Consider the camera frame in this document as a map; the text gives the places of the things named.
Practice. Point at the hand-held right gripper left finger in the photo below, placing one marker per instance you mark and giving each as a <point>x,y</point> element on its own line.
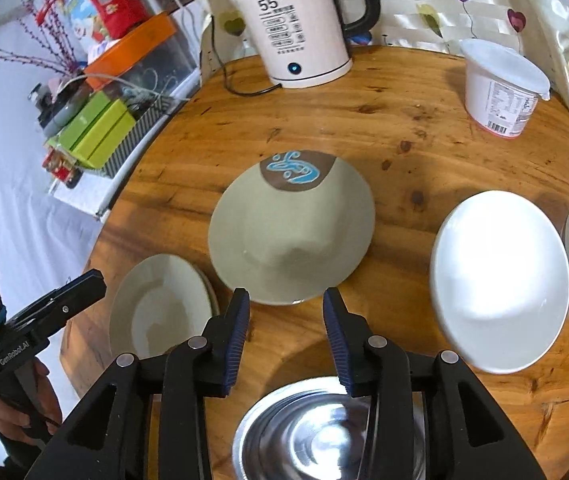
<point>237,330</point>

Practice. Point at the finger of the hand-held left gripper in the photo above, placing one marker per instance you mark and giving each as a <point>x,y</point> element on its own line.
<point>72,292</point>

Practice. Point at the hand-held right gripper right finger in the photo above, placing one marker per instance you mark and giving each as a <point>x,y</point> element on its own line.
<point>337,330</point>

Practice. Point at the small beige bowl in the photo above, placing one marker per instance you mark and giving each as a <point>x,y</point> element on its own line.
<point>154,305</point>

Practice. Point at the steel bowl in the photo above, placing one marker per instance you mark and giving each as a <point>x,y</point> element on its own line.
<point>309,435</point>

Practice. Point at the large beige patterned plate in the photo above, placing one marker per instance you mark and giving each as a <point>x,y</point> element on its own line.
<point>289,230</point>

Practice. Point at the person's left hand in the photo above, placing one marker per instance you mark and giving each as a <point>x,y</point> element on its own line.
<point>7,422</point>

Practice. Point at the white cloth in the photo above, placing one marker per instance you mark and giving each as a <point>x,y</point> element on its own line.
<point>9,200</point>

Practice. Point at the small red packet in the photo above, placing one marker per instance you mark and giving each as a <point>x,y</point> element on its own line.
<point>62,165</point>

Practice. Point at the green box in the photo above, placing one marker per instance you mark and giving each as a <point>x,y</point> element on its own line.
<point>94,127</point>

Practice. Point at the striped box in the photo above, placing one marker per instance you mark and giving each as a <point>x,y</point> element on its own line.
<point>137,132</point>

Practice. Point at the grey device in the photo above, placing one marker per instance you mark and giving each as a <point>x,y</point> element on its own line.
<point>57,110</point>

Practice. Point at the clear plastic container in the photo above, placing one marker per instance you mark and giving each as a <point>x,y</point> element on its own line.
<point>164,67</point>

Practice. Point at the orange lid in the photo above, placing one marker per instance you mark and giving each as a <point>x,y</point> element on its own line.
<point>129,42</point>

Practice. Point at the pink blossom branches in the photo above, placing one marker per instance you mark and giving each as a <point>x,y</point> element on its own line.
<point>39,35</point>

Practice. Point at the colourful gift box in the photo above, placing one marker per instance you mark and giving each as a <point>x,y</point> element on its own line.
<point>77,20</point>

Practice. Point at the white yogurt tub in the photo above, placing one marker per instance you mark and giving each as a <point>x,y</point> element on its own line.
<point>499,90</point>

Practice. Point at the white electric kettle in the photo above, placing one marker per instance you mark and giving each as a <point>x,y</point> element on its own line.
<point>289,25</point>

